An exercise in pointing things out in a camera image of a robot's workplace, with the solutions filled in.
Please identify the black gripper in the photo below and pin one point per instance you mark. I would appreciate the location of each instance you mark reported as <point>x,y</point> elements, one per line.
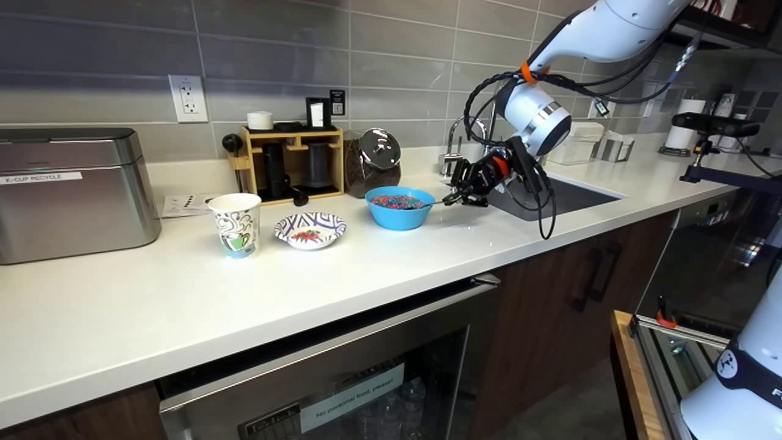
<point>496,175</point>

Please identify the metal spoon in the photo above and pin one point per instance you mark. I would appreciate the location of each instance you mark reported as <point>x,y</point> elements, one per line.
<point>445,198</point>

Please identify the small colourful cereal portion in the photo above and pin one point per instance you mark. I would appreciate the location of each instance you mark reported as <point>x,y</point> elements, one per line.
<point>308,237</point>

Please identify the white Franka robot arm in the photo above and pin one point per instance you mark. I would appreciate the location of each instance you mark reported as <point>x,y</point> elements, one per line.
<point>539,118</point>

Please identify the colourful cereal heap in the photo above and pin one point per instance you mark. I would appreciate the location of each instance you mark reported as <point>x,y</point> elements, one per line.
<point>393,200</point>

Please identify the blue bowl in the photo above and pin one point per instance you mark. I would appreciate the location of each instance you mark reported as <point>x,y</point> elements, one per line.
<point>397,217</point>

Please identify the white blue-patterned bowl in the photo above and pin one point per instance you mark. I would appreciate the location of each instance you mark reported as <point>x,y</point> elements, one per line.
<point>326,220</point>

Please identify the glass jar with metal lid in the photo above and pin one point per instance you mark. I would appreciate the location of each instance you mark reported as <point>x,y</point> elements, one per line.
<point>375,162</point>

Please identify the steel undermount sink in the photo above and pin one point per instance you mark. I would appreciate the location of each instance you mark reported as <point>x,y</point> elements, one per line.
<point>577,198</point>

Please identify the white dish tray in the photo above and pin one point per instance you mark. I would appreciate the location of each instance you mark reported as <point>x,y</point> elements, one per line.
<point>588,142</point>

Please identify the black coffee press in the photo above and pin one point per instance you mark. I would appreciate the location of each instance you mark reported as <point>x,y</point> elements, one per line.
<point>274,175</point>
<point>319,167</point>

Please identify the black framed sign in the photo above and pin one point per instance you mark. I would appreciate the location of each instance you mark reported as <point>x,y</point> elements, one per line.
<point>319,112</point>

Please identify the dark wood base cabinet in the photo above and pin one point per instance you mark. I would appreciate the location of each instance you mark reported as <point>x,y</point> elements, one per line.
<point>88,419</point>
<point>553,343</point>

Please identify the wooden coffee stand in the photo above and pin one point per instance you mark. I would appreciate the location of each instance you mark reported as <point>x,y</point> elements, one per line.
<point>283,137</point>

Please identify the small white cup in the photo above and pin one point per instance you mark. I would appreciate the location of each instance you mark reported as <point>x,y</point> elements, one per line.
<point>260,121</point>

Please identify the white paper towel roll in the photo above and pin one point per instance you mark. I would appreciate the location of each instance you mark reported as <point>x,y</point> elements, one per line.
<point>682,126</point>

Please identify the glass door beverage fridge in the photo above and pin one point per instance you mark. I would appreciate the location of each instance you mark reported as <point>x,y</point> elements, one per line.
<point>326,368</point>

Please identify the patterned paper cup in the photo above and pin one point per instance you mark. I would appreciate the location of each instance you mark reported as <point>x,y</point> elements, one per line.
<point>236,224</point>

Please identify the black round knob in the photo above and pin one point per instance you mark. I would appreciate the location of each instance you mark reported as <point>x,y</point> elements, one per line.
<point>233,145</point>

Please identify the orange clamp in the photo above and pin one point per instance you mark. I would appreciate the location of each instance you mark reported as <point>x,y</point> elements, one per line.
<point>666,320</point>

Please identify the white paper sachets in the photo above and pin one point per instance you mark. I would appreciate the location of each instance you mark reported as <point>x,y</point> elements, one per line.
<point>183,206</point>

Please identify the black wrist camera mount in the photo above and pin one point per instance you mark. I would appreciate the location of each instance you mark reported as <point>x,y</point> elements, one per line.
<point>525,162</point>

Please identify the black wall plate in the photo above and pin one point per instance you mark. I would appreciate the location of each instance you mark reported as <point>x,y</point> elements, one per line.
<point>338,100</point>

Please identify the black camera on stand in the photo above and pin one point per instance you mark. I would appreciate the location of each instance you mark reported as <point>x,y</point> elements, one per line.
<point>716,126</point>

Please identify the aluminium extrusion frame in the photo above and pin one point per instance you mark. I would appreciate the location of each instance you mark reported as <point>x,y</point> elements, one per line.
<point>676,358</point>

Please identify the white wall outlet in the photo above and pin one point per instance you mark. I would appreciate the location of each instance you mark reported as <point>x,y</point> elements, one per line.
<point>188,99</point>

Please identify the dark wall shelf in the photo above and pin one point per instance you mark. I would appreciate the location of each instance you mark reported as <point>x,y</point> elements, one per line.
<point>733,33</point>

